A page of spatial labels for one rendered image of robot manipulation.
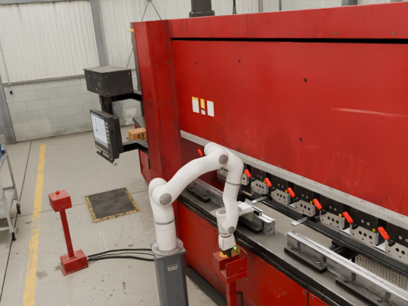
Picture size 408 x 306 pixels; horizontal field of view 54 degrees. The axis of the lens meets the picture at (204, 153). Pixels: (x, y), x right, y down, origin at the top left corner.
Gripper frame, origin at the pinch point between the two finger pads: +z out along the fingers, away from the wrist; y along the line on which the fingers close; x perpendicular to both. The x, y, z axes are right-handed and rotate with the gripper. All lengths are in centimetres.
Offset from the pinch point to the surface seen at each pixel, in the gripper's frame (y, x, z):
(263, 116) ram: -37, -3, -83
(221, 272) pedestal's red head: 5.9, -2.3, 13.0
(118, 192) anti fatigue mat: 13, -334, 82
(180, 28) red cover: -27, -92, -137
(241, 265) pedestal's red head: -5.8, 4.8, 8.2
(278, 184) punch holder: -35, 11, -42
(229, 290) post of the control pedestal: 2.7, -2.8, 29.9
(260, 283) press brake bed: -17.7, 5.1, 28.3
